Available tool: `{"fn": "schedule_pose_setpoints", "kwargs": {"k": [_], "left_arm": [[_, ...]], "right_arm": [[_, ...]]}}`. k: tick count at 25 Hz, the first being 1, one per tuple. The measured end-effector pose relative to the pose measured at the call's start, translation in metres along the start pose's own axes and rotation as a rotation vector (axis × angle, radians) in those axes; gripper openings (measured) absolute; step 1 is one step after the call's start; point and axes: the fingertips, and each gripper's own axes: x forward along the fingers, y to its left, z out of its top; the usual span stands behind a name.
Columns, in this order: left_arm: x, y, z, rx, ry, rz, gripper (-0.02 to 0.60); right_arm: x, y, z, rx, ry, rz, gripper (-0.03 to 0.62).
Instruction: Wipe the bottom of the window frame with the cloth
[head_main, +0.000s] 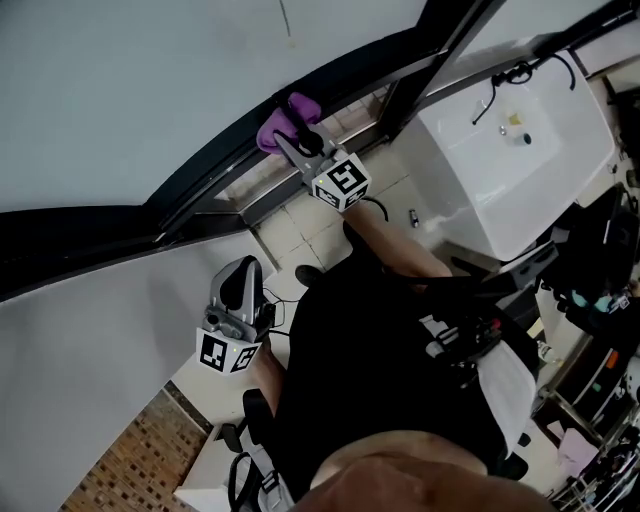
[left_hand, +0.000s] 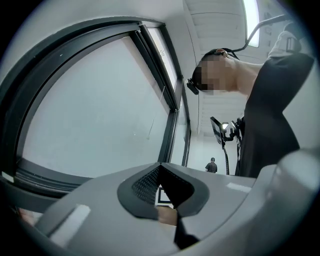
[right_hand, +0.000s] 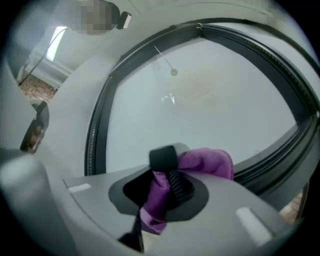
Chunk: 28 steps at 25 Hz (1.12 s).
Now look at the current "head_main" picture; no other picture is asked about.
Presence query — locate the narrow frosted window pane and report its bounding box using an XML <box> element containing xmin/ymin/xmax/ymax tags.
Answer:
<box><xmin>452</xmin><ymin>0</ymin><xmax>640</xmax><ymax>66</ymax></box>

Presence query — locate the person's face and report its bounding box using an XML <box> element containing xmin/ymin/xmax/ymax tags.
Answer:
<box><xmin>299</xmin><ymin>432</ymin><xmax>546</xmax><ymax>512</ymax></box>

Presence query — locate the person's black shirt torso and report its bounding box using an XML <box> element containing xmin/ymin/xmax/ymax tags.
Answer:
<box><xmin>272</xmin><ymin>249</ymin><xmax>539</xmax><ymax>501</ymax></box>

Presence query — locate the black window frame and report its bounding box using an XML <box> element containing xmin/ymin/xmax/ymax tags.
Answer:
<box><xmin>0</xmin><ymin>0</ymin><xmax>640</xmax><ymax>304</ymax></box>

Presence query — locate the grey webbing shoulder strap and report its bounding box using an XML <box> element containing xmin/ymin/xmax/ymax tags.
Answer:
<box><xmin>257</xmin><ymin>467</ymin><xmax>296</xmax><ymax>512</ymax></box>

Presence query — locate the person's left forearm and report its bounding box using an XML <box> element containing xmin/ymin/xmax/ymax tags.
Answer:
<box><xmin>248</xmin><ymin>344</ymin><xmax>289</xmax><ymax>416</ymax></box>

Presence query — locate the white mesh shoulder strap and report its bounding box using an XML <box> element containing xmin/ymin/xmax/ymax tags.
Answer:
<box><xmin>477</xmin><ymin>344</ymin><xmax>539</xmax><ymax>459</ymax></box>

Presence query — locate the purple cleaning cloth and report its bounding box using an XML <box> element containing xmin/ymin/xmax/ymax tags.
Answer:
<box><xmin>256</xmin><ymin>91</ymin><xmax>322</xmax><ymax>156</ymax></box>

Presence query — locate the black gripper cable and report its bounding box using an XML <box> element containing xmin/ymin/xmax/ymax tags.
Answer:
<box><xmin>362</xmin><ymin>196</ymin><xmax>391</xmax><ymax>224</ymax></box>

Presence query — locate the black faucet hose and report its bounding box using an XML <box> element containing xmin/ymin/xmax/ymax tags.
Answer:
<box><xmin>472</xmin><ymin>60</ymin><xmax>531</xmax><ymax>126</ymax></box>

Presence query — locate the person's left black shoe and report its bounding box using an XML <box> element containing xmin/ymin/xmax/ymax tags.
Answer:
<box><xmin>294</xmin><ymin>264</ymin><xmax>324</xmax><ymax>289</ymax></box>

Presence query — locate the black equipment case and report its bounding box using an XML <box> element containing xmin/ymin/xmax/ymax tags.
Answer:
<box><xmin>564</xmin><ymin>344</ymin><xmax>631</xmax><ymax>416</ymax></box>

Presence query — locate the thin black cable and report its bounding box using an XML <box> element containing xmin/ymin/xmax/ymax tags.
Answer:
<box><xmin>262</xmin><ymin>287</ymin><xmax>301</xmax><ymax>341</ymax></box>

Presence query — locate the white sink basin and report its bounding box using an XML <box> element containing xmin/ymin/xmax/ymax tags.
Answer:
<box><xmin>417</xmin><ymin>47</ymin><xmax>616</xmax><ymax>261</ymax></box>

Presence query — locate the person's right forearm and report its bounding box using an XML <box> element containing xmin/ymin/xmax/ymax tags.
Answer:
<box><xmin>344</xmin><ymin>202</ymin><xmax>454</xmax><ymax>281</ymax></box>

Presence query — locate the low clear window pane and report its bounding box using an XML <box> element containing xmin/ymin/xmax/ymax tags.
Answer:
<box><xmin>214</xmin><ymin>82</ymin><xmax>401</xmax><ymax>201</ymax></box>

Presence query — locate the large frosted window pane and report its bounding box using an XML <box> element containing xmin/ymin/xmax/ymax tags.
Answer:
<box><xmin>0</xmin><ymin>0</ymin><xmax>431</xmax><ymax>214</ymax></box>

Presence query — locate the white low cabinet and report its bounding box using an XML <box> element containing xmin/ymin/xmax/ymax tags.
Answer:
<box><xmin>172</xmin><ymin>424</ymin><xmax>251</xmax><ymax>512</ymax></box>

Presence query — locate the curved black hose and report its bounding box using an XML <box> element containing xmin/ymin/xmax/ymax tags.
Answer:
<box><xmin>537</xmin><ymin>52</ymin><xmax>576</xmax><ymax>91</ymax></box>

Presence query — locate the black swivel chair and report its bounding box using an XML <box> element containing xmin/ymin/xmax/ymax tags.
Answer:
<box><xmin>219</xmin><ymin>389</ymin><xmax>277</xmax><ymax>512</ymax></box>

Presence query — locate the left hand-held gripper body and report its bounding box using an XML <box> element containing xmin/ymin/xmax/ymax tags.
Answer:
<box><xmin>195</xmin><ymin>301</ymin><xmax>276</xmax><ymax>375</ymax></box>

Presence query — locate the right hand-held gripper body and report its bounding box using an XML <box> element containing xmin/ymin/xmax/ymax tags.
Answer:
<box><xmin>301</xmin><ymin>124</ymin><xmax>372</xmax><ymax>212</ymax></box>

